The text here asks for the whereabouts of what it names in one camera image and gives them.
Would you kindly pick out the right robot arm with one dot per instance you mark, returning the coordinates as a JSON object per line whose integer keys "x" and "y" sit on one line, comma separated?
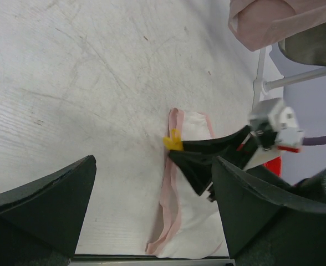
{"x": 313, "y": 188}

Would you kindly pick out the white clothes rack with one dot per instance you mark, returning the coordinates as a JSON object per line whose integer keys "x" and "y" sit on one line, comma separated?
{"x": 262, "y": 87}

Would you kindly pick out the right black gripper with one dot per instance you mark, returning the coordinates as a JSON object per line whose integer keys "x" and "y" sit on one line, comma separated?
{"x": 244, "y": 149}

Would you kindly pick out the beige brown underwear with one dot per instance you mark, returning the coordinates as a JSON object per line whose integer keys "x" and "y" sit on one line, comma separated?
{"x": 258, "y": 24}

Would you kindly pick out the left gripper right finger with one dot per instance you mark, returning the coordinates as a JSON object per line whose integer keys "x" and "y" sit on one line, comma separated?
{"x": 266, "y": 225}

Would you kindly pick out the red plastic bin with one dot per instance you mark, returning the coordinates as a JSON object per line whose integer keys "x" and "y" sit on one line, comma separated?
{"x": 275, "y": 166}

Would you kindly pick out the white pink-trimmed underwear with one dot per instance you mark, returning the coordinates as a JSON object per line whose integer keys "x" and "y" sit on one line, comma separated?
{"x": 188, "y": 226}

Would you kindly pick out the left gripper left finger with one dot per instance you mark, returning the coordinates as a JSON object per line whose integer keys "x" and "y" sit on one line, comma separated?
{"x": 41, "y": 221}

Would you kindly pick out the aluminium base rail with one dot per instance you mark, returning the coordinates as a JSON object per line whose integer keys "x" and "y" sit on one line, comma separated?
{"x": 142, "y": 260}

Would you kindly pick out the yellow clothespin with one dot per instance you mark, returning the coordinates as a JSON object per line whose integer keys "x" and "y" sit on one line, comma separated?
{"x": 173, "y": 141}

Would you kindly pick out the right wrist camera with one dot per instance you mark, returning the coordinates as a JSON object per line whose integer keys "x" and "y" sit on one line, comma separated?
{"x": 275, "y": 126}

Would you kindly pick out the grey beige underwear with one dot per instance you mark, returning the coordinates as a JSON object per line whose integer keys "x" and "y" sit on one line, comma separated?
{"x": 307, "y": 47}

